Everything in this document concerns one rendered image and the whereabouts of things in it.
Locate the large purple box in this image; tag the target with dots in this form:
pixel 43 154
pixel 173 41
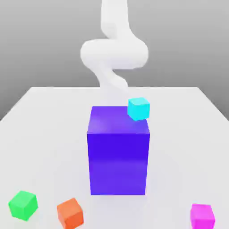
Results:
pixel 118 161

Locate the small cyan cube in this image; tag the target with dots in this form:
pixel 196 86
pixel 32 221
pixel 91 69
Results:
pixel 138 109

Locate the small green cube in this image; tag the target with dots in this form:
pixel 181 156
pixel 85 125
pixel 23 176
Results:
pixel 22 205

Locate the small magenta cube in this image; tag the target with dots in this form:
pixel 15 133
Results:
pixel 202 216

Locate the small orange cube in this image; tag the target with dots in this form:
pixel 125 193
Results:
pixel 70 213

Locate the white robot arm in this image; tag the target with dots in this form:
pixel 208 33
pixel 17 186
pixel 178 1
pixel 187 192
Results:
pixel 114 53

